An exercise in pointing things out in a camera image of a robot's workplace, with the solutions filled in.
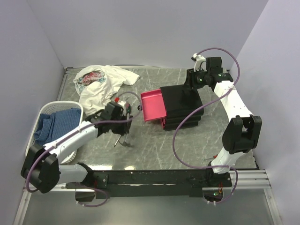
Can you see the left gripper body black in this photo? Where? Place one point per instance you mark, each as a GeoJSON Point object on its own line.
{"type": "Point", "coordinates": [118, 128]}

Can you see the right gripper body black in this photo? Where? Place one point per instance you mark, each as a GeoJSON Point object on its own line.
{"type": "Point", "coordinates": [198, 78]}

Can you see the black drawer cabinet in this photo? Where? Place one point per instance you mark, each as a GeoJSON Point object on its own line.
{"type": "Point", "coordinates": [179, 103]}

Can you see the black handled hammer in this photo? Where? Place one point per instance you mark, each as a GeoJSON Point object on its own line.
{"type": "Point", "coordinates": [125, 142]}

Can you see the pink top drawer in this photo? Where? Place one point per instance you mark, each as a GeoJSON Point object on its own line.
{"type": "Point", "coordinates": [153, 106]}

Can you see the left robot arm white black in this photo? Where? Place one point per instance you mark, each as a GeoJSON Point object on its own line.
{"type": "Point", "coordinates": [42, 167]}

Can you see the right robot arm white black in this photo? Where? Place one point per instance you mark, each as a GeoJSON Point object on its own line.
{"type": "Point", "coordinates": [242, 132]}

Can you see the white floral t-shirt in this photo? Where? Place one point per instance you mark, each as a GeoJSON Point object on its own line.
{"type": "Point", "coordinates": [96, 85]}

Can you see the blue checked shirt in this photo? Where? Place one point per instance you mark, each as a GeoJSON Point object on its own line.
{"type": "Point", "coordinates": [52, 126]}

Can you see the white laundry basket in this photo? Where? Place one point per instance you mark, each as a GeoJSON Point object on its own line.
{"type": "Point", "coordinates": [53, 107]}

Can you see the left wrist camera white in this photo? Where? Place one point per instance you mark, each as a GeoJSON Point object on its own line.
{"type": "Point", "coordinates": [126, 105]}

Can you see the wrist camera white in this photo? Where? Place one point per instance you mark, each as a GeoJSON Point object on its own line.
{"type": "Point", "coordinates": [126, 105]}
{"type": "Point", "coordinates": [198, 60]}

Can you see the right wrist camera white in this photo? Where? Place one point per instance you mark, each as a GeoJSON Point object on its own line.
{"type": "Point", "coordinates": [198, 60]}

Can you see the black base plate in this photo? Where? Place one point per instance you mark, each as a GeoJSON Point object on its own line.
{"type": "Point", "coordinates": [140, 183]}

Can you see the aluminium rail frame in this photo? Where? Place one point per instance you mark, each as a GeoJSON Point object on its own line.
{"type": "Point", "coordinates": [247, 179]}

